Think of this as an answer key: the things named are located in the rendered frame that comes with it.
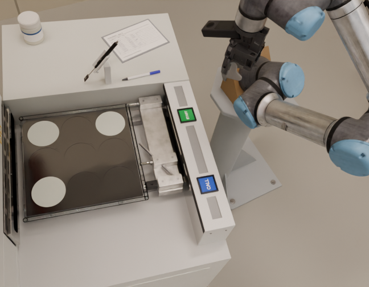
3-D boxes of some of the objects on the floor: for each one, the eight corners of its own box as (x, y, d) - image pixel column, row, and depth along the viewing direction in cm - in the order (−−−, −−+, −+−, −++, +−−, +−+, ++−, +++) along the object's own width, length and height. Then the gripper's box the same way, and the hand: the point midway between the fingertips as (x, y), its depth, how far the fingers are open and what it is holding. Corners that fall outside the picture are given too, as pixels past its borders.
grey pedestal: (242, 130, 247) (286, 33, 177) (281, 186, 229) (347, 103, 159) (172, 158, 230) (190, 64, 160) (208, 221, 212) (246, 146, 142)
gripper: (259, 44, 92) (238, 98, 110) (275, 20, 97) (253, 76, 115) (227, 29, 93) (212, 85, 111) (244, 6, 98) (227, 63, 116)
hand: (225, 73), depth 112 cm, fingers closed
